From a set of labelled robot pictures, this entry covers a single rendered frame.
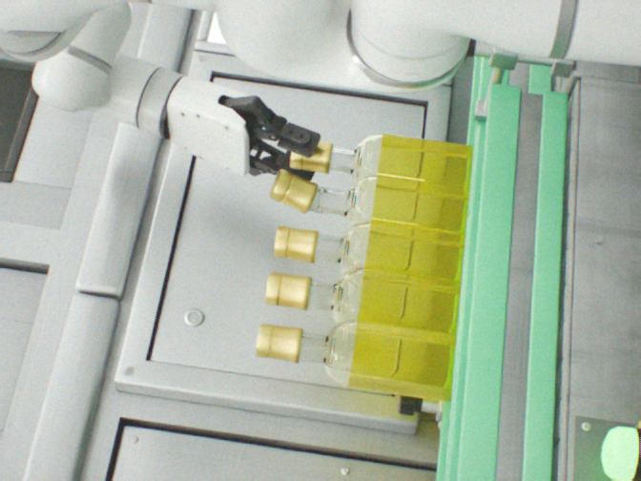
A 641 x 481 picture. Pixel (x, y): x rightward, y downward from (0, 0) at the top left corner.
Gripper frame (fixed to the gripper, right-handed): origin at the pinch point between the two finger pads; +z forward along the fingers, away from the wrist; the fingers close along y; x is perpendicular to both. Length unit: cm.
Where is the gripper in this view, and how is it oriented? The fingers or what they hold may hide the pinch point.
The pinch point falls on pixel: (299, 155)
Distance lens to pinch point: 133.6
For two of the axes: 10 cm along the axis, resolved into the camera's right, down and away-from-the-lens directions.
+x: 3.9, -8.0, 4.6
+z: 9.2, 3.6, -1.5
